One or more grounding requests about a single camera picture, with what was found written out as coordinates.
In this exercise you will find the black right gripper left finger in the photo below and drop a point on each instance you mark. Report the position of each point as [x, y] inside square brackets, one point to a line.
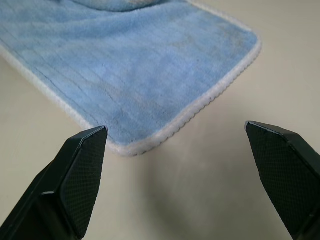
[75, 180]

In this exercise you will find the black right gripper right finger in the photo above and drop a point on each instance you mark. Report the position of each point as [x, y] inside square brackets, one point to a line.
[282, 175]

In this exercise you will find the light blue cloth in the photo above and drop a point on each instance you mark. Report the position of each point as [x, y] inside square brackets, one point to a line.
[140, 62]

